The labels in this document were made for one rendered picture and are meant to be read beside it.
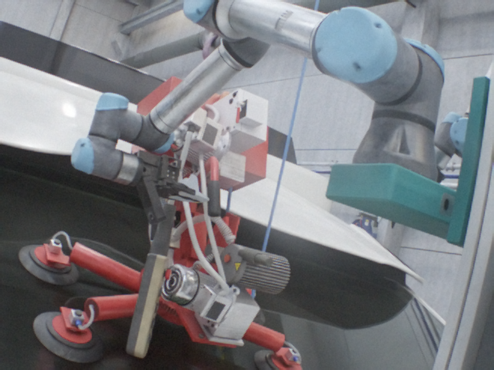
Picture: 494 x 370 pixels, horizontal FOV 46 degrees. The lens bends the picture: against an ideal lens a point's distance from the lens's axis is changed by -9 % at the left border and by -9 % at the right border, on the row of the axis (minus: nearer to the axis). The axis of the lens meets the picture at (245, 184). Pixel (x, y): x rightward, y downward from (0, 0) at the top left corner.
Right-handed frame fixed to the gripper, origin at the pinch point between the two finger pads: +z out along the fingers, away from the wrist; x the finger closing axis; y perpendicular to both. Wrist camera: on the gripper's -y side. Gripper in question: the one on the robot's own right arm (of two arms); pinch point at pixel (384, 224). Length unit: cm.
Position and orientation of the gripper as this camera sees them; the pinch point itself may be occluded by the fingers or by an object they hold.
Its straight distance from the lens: 169.3
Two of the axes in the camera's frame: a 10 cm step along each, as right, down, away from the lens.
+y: 7.0, 5.4, -4.6
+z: -5.5, 8.2, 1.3
